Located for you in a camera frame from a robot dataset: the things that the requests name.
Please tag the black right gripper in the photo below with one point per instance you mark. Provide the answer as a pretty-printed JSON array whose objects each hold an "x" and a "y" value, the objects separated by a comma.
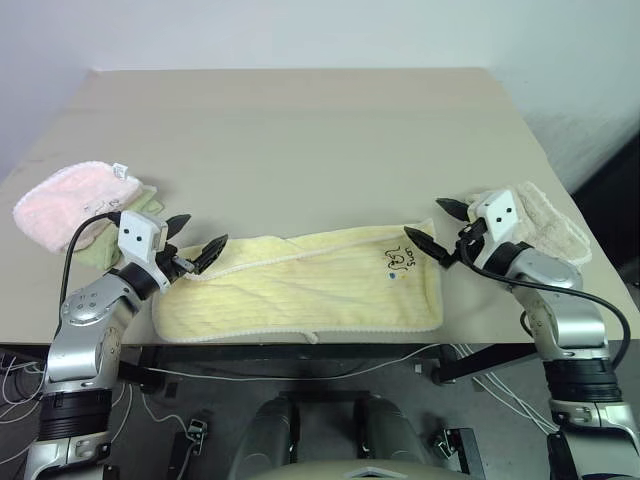
[{"x": 465, "y": 245}]

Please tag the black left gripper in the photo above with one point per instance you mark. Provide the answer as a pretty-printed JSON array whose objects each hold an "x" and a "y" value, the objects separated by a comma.
[{"x": 172, "y": 261}]

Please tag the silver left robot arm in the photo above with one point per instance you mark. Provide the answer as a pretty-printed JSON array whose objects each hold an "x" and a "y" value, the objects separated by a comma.
[{"x": 80, "y": 310}]

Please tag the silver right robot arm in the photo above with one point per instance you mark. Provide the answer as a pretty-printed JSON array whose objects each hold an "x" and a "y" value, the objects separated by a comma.
[{"x": 555, "y": 280}]

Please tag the folded green towel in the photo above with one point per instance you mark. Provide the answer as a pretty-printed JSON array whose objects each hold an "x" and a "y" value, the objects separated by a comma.
[{"x": 95, "y": 254}]

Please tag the cream beige towel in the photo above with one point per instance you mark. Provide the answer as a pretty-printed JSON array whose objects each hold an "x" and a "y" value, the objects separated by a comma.
[{"x": 550, "y": 222}]

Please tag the yellow towel with black print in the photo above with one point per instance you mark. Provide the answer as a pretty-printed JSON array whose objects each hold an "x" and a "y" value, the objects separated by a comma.
[{"x": 300, "y": 292}]

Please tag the folded pink towel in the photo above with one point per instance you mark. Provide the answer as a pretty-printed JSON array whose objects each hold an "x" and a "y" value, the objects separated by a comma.
[{"x": 65, "y": 200}]

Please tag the small metal latch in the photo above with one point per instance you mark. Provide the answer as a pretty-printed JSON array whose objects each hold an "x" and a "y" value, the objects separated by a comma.
[
  {"x": 445, "y": 442},
  {"x": 196, "y": 429}
]

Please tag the dark grey rounded robot leg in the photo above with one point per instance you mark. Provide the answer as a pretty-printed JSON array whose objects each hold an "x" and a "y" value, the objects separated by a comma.
[
  {"x": 267, "y": 430},
  {"x": 395, "y": 430}
]

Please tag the beige rounded robot body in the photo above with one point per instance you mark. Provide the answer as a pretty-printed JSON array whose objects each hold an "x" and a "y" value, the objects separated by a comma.
[{"x": 365, "y": 472}]

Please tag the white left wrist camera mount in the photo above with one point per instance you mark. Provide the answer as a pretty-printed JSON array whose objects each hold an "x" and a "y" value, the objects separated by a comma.
[{"x": 137, "y": 232}]

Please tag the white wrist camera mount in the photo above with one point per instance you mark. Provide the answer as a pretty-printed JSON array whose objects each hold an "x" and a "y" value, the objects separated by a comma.
[
  {"x": 502, "y": 210},
  {"x": 137, "y": 232}
]

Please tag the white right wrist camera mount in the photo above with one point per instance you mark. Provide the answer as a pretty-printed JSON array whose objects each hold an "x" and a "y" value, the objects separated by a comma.
[{"x": 502, "y": 210}]

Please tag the black metal table frame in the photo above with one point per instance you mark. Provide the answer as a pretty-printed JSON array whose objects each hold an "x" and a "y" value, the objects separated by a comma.
[{"x": 280, "y": 357}]

